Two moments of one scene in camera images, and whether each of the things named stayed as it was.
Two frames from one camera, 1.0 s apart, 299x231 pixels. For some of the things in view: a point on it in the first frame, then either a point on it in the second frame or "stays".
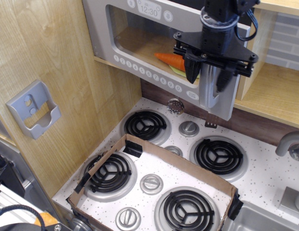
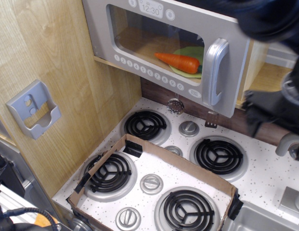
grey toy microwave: x=137 y=37 stays
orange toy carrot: x=175 y=60 stays
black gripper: x=214 y=46 to x=272 y=106
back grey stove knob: x=188 y=129 stays
